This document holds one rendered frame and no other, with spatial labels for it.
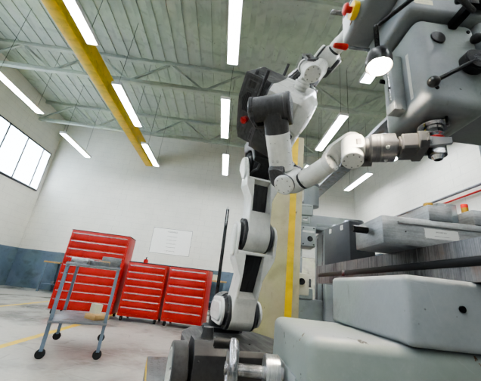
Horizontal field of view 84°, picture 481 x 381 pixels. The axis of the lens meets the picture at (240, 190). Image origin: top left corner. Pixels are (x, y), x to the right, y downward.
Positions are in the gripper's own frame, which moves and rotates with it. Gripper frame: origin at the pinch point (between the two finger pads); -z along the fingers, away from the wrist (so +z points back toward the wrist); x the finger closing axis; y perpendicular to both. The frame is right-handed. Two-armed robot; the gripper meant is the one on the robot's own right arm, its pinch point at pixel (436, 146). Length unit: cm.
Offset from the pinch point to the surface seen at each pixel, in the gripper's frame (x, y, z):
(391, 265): 2.9, 35.4, 13.2
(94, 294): 321, 93, 422
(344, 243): 43, 23, 24
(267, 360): -19, 60, 41
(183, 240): 760, -75, 526
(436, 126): -2.4, -5.1, 0.0
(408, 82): -6.6, -18.8, 7.3
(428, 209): -7.6, 21.9, 6.1
